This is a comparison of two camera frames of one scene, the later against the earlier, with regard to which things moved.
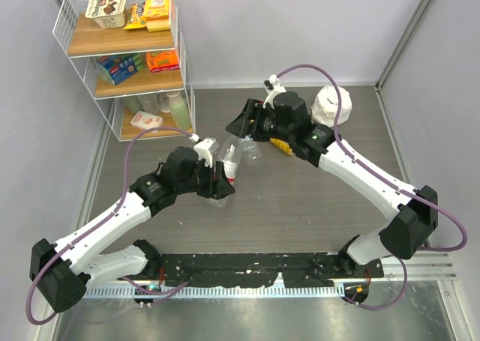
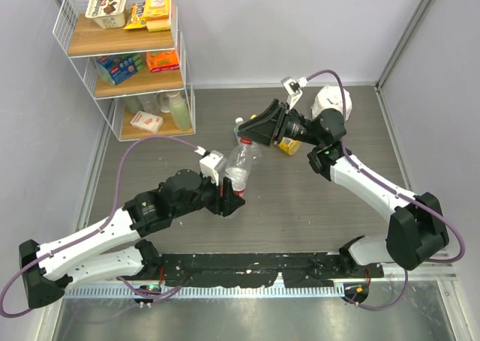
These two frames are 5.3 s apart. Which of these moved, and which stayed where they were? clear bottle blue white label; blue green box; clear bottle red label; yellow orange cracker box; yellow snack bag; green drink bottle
Moved: clear bottle blue white label; clear bottle red label
Stayed: green drink bottle; blue green box; yellow snack bag; yellow orange cracker box
